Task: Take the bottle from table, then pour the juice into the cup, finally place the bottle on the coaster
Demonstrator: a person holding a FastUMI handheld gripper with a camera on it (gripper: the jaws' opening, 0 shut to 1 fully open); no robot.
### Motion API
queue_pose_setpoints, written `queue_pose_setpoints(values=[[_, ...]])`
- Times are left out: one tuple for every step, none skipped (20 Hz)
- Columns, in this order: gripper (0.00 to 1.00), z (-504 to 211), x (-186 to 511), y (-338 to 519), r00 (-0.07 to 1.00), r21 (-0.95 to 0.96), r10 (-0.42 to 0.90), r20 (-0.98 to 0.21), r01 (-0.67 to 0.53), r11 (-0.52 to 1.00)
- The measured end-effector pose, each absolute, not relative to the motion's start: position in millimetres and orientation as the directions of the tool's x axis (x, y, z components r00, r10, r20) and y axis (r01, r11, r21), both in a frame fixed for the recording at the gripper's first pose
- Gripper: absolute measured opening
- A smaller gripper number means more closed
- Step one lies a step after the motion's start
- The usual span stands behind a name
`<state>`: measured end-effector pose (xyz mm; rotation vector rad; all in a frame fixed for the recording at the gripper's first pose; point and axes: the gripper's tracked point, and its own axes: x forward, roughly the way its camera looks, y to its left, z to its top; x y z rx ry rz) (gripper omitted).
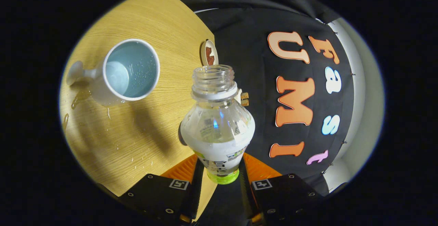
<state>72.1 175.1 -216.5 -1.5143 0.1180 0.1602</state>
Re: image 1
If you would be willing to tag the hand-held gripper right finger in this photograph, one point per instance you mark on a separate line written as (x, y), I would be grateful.
(287, 195)

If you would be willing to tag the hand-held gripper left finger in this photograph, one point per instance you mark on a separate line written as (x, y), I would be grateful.
(160, 195)

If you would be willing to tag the clear juice bottle green base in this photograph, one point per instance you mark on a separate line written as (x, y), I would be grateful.
(217, 130)

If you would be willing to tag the white cup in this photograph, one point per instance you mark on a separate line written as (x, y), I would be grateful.
(137, 68)

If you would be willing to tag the wooden table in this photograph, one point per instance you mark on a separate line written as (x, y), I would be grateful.
(143, 133)

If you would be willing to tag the toast slice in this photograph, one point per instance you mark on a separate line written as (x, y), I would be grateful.
(245, 102)
(245, 95)

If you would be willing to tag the white toaster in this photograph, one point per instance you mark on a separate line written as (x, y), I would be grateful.
(239, 96)

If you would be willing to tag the row of black cloth clips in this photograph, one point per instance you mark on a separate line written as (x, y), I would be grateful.
(352, 74)

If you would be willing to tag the red-brown meat piece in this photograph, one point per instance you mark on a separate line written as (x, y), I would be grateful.
(209, 51)
(210, 60)

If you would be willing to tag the round beige plate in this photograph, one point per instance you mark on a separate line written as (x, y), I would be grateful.
(203, 53)

